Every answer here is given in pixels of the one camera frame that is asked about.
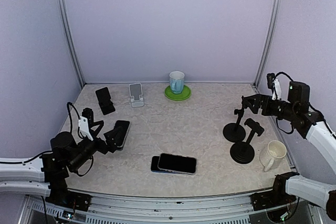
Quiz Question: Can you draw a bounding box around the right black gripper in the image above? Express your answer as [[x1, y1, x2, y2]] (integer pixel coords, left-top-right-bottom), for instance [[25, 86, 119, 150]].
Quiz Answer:
[[245, 93, 298, 121]]

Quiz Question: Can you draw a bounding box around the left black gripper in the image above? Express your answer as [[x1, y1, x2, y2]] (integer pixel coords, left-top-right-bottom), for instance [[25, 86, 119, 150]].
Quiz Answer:
[[69, 120, 122, 171]]

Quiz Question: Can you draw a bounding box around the black phone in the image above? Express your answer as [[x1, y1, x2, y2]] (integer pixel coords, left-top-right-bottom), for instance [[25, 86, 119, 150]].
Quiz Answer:
[[110, 120, 130, 140], [157, 153, 197, 174]]

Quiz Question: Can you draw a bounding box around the black folding phone stand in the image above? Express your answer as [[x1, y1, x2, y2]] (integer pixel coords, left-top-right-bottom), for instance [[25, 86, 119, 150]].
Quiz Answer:
[[96, 87, 115, 115]]

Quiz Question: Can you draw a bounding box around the white folding phone stand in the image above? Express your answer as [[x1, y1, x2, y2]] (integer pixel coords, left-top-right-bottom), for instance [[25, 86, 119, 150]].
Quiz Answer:
[[129, 83, 144, 108]]

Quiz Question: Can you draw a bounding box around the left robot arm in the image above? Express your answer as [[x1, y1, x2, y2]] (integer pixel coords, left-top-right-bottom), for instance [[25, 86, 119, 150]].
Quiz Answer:
[[1, 120, 130, 209]]

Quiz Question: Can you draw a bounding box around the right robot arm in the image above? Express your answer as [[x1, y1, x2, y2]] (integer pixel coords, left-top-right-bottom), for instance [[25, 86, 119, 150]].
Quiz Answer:
[[241, 81, 335, 219]]

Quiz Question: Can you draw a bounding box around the left bottom teal phone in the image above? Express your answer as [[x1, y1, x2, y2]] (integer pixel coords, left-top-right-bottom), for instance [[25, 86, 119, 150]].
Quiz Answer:
[[113, 130, 128, 151]]

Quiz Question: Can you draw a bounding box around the rear black pole stand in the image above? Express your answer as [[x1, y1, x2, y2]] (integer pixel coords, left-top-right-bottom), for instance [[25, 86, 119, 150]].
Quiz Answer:
[[223, 102, 248, 143]]

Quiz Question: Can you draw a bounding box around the black pole stand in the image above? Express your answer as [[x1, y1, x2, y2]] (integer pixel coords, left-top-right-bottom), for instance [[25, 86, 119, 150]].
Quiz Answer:
[[230, 118, 264, 164], [223, 102, 248, 143]]

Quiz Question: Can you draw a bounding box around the front black pole stand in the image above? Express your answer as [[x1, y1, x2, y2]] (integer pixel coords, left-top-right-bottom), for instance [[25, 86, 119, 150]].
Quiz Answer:
[[230, 118, 264, 164]]

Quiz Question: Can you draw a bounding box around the centre bottom blue phone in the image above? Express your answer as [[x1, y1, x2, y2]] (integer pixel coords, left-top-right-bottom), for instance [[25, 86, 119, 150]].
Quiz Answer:
[[151, 156, 196, 174]]

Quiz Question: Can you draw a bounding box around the cream ceramic mug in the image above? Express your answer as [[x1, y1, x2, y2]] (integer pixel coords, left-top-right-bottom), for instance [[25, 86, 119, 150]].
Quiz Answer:
[[259, 141, 287, 172]]

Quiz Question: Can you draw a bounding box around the green saucer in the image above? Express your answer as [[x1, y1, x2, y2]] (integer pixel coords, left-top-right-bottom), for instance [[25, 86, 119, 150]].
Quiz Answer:
[[164, 85, 191, 101]]

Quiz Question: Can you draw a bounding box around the light blue mug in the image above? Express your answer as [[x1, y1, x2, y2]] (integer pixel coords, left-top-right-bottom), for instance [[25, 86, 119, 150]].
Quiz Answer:
[[169, 71, 185, 94]]

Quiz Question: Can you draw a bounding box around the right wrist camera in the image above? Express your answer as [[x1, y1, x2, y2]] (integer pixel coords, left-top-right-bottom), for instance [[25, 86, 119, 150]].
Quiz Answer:
[[267, 73, 276, 90]]

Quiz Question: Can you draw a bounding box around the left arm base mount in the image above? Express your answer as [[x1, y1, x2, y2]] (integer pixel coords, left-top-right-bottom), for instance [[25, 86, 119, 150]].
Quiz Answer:
[[46, 179, 92, 211]]

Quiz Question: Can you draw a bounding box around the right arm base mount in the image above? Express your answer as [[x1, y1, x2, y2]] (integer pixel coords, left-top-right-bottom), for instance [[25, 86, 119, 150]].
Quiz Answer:
[[250, 172, 299, 211]]

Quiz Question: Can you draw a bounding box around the front aluminium rail frame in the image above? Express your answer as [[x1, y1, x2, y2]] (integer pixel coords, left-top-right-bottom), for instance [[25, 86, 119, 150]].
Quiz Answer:
[[17, 190, 327, 223]]

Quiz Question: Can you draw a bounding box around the right aluminium corner post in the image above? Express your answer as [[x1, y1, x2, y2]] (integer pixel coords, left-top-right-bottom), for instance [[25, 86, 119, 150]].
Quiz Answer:
[[254, 0, 281, 88]]

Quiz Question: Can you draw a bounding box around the aluminium corner post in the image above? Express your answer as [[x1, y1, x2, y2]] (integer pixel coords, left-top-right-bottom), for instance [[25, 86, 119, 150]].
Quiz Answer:
[[254, 0, 281, 88], [57, 0, 86, 89]]

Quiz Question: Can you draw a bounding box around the left aluminium corner post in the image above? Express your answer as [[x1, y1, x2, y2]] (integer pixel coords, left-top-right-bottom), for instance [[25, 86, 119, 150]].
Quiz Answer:
[[57, 0, 86, 89]]

